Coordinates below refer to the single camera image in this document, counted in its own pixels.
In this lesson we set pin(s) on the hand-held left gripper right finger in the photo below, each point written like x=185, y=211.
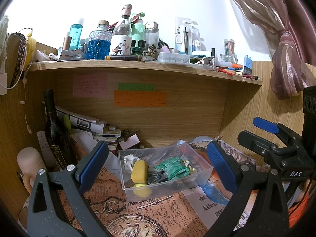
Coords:
x=219, y=167

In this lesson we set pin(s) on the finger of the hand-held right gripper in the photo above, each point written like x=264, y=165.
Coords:
x=256, y=143
x=266, y=125

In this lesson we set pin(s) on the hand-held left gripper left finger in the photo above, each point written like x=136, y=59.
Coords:
x=95, y=163

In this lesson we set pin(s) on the clear plastic box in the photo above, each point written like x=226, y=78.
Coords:
x=195, y=177

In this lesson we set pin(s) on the white cloth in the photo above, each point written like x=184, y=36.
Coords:
x=128, y=161

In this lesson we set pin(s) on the yellow sponge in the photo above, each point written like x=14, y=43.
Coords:
x=139, y=172

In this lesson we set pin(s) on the green cloth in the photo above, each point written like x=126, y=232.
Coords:
x=172, y=169

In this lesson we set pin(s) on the stack of newspapers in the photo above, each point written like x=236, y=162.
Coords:
x=84, y=124

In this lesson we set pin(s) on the small white box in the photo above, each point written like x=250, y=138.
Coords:
x=130, y=140

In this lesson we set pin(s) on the dark wine bottle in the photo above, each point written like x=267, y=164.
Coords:
x=55, y=138

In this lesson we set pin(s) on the white paper note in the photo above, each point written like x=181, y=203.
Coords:
x=43, y=145

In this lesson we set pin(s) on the blue plastic holder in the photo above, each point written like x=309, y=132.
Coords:
x=248, y=65

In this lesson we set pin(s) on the beige figurine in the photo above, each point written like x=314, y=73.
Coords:
x=29, y=160

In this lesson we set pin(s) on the orange marker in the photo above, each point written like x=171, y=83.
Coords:
x=237, y=66

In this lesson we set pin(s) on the red pen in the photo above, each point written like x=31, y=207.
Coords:
x=226, y=70

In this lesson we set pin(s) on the metal key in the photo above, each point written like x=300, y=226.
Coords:
x=154, y=202

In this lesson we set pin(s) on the small glass jar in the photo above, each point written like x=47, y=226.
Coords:
x=228, y=58

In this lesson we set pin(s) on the pink sticky note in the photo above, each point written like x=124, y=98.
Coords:
x=90, y=85

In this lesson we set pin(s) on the orange sticky note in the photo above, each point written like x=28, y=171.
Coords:
x=140, y=98

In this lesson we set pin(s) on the vintage newspaper print mat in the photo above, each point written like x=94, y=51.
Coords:
x=153, y=217

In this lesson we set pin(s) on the pink curtain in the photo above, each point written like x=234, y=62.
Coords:
x=284, y=42

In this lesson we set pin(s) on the green sticky note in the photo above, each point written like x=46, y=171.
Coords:
x=137, y=87

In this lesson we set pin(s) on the clear jar of sticks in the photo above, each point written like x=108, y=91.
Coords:
x=229, y=45

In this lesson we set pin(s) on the wooden shelf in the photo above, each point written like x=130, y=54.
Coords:
x=148, y=69

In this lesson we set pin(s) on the amber pen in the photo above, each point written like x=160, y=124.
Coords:
x=123, y=57

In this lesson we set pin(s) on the flat translucent plastic case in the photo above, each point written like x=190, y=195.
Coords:
x=174, y=58

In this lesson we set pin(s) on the glass bottle with blue liquid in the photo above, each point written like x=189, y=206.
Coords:
x=97, y=47

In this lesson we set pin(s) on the white tag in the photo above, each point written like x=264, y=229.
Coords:
x=3, y=84

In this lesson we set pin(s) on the toothbrush package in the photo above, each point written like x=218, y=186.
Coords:
x=185, y=34

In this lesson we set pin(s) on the clear glass bottle animal label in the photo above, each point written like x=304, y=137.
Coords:
x=121, y=42

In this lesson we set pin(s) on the teal toner bottle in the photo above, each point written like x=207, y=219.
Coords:
x=75, y=37

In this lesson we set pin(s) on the yellow headband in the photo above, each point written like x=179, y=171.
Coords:
x=30, y=51

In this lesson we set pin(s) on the dark patterned headband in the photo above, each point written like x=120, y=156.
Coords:
x=21, y=47

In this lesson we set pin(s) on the mint green pump bottle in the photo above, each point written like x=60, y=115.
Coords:
x=138, y=32

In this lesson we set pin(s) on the clear bottle with silver cap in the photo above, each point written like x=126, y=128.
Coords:
x=151, y=35

